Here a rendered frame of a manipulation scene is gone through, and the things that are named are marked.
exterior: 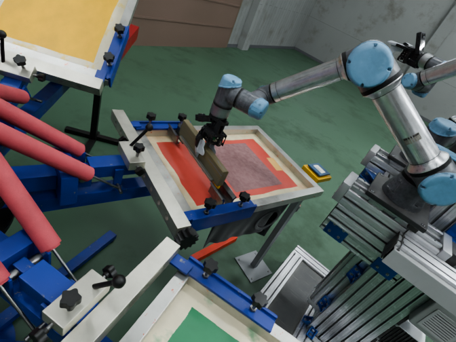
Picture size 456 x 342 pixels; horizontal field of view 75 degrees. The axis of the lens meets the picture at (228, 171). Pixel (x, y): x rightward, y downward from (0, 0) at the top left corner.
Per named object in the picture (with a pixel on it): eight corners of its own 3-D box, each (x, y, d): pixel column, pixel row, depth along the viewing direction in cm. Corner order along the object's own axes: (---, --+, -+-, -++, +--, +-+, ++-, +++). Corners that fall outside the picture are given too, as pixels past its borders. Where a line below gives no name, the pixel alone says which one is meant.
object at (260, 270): (255, 250, 238) (316, 157, 184) (271, 273, 225) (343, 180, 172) (234, 258, 224) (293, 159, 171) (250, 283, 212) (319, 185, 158)
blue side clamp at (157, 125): (186, 132, 156) (190, 121, 152) (191, 138, 153) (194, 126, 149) (130, 133, 138) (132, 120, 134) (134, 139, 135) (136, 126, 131)
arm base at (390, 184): (421, 202, 115) (440, 183, 109) (418, 218, 103) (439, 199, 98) (385, 179, 120) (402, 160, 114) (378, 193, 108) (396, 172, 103)
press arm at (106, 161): (134, 163, 114) (136, 153, 112) (138, 174, 111) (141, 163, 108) (85, 167, 104) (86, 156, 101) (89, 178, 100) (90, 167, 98)
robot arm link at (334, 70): (385, 31, 96) (253, 83, 122) (386, 32, 87) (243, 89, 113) (393, 66, 99) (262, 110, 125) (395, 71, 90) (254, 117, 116)
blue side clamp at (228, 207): (243, 208, 125) (250, 197, 121) (250, 217, 122) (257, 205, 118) (181, 222, 107) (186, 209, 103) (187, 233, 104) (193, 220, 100)
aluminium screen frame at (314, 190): (255, 130, 184) (258, 125, 182) (320, 196, 152) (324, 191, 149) (130, 132, 136) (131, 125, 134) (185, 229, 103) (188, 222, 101)
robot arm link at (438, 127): (411, 137, 144) (431, 113, 137) (425, 138, 151) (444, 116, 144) (432, 153, 137) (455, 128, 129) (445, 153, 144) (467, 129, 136)
